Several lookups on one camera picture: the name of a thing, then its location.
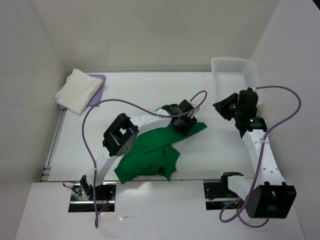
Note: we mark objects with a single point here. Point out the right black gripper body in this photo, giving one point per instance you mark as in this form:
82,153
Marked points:
238,112

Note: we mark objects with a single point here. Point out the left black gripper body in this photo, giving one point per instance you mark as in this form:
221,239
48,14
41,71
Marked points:
183,126

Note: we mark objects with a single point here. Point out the green t shirt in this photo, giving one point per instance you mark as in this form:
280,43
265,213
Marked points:
153,154

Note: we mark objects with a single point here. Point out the purple t shirt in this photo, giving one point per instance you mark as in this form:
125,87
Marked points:
96,97

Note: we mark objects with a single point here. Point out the white t shirt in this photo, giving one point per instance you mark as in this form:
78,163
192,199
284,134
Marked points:
78,90

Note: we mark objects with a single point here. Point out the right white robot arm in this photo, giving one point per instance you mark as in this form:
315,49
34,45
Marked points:
267,196

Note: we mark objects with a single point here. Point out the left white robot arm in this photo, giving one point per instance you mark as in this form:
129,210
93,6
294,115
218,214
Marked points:
120,136

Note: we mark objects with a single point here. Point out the white plastic basket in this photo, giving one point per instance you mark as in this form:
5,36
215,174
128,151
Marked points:
231,75

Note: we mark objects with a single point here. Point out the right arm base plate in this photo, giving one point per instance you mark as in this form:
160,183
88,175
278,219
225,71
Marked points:
215,197

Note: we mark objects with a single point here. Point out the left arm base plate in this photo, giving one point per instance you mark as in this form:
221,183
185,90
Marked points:
81,203

